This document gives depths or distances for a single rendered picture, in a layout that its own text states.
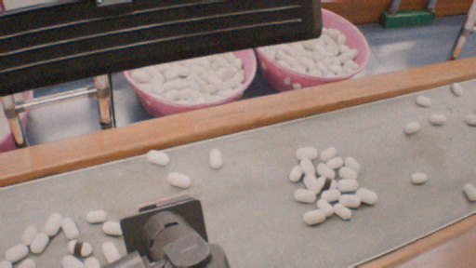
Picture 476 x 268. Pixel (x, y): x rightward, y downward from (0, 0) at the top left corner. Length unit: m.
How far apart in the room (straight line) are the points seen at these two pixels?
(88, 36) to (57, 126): 0.50
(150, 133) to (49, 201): 0.20
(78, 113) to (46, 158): 0.21
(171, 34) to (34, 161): 0.38
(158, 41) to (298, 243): 0.39
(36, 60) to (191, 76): 0.51
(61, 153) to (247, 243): 0.33
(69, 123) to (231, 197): 0.37
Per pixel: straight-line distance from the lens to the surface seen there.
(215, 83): 0.91
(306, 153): 0.80
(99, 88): 0.74
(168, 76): 0.92
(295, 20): 0.52
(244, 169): 0.78
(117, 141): 0.77
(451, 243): 0.80
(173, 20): 0.47
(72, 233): 0.69
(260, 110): 0.84
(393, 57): 1.24
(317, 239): 0.73
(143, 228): 0.56
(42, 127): 0.94
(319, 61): 1.03
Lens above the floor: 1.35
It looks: 49 degrees down
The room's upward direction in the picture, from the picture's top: 10 degrees clockwise
